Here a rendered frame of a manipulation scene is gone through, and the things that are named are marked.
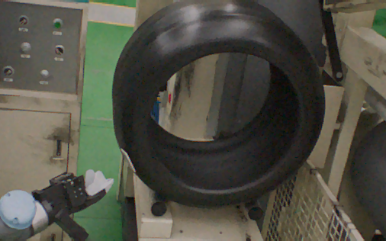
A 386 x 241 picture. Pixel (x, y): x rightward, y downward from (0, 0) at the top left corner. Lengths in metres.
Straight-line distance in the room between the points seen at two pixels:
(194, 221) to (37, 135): 0.83
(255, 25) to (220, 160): 0.56
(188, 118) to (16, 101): 0.71
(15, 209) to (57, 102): 1.10
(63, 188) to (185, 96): 0.64
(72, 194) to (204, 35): 0.49
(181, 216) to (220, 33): 0.63
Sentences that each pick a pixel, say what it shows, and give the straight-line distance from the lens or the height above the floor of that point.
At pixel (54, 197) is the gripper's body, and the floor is 1.04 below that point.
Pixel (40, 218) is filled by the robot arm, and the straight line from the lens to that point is 1.36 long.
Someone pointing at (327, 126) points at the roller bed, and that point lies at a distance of 1.97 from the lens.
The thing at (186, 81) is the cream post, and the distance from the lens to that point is 1.86.
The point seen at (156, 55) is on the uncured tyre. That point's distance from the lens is 1.43.
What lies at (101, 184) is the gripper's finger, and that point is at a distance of 1.46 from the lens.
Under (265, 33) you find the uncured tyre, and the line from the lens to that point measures 1.46.
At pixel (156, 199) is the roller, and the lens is 1.64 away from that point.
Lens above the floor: 1.78
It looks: 23 degrees down
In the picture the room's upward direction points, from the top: 9 degrees clockwise
